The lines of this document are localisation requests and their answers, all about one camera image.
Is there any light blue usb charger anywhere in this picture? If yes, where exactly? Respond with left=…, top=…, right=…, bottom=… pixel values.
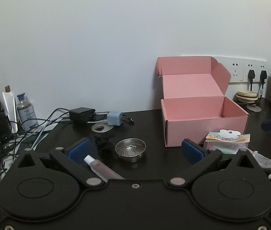
left=106, top=111, right=122, bottom=126

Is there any black plug right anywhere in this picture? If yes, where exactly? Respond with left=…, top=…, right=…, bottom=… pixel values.
left=260, top=70, right=268, bottom=89

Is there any black power adapter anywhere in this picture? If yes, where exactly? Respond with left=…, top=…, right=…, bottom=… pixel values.
left=69, top=107, right=95, bottom=123

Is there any small clear bottle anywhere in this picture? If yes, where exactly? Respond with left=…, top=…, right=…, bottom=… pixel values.
left=17, top=93, right=38, bottom=131

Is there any pink cardboard box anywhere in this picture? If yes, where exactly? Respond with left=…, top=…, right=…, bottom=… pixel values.
left=156, top=56, right=249, bottom=147

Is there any black plug left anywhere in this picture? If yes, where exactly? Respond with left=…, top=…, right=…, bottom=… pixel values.
left=247, top=69, right=255, bottom=91

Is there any silver desk grommet left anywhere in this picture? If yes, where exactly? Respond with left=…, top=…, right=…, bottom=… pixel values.
left=91, top=122, right=113, bottom=133

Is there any beige stacked round holder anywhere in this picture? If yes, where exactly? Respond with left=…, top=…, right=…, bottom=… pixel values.
left=236, top=90, right=261, bottom=113

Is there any black plug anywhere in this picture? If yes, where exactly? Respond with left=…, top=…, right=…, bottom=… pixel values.
left=260, top=70, right=268, bottom=89
left=247, top=69, right=255, bottom=91

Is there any grey cable bundle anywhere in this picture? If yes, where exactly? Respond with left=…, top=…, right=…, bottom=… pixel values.
left=0, top=107, right=110, bottom=173

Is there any clear plastic sachet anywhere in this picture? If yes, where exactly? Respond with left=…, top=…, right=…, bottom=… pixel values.
left=249, top=150, right=271, bottom=169

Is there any white wall socket panel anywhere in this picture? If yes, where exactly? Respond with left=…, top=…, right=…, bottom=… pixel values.
left=214, top=56, right=268, bottom=84

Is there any white squeeze tube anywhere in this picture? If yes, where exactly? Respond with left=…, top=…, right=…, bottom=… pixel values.
left=0, top=85, right=18, bottom=133

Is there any metal strainer cup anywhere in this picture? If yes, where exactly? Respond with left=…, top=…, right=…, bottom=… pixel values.
left=115, top=138, right=146, bottom=163

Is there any white pink tube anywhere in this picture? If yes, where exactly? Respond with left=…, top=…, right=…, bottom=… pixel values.
left=84, top=155, right=125, bottom=182

